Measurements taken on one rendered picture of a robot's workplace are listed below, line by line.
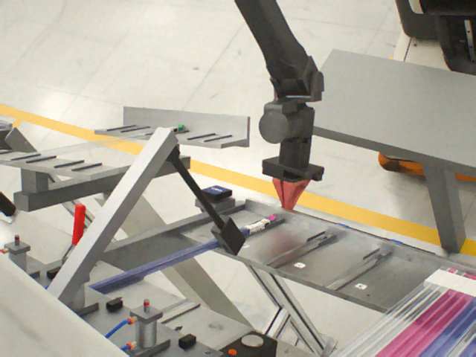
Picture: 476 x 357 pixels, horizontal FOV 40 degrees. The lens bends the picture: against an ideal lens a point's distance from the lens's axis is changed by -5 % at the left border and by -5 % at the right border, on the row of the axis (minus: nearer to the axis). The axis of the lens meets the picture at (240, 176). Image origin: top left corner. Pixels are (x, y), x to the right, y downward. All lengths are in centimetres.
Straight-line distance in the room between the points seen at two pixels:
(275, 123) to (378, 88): 47
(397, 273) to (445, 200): 67
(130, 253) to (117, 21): 234
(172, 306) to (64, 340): 71
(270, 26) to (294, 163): 27
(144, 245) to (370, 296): 37
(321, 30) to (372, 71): 111
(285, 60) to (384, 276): 40
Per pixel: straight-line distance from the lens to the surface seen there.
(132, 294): 95
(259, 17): 110
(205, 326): 88
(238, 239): 69
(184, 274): 155
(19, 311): 19
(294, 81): 121
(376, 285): 105
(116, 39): 323
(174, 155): 58
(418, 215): 207
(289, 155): 123
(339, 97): 159
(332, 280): 104
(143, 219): 140
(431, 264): 115
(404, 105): 153
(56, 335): 20
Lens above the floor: 173
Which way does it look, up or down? 48 degrees down
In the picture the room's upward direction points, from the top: 31 degrees counter-clockwise
